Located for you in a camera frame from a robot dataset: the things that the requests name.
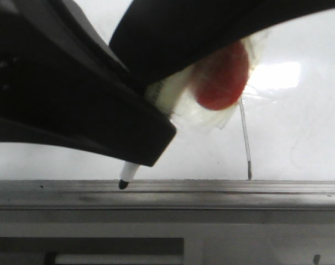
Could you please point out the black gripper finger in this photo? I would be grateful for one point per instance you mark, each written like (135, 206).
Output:
(155, 39)
(60, 85)

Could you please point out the red magnet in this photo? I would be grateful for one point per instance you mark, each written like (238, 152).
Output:
(216, 83)

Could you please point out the white whiteboard marker black tip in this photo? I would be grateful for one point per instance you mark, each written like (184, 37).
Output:
(163, 95)

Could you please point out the grey aluminium whiteboard tray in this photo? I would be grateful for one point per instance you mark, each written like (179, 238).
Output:
(172, 194)

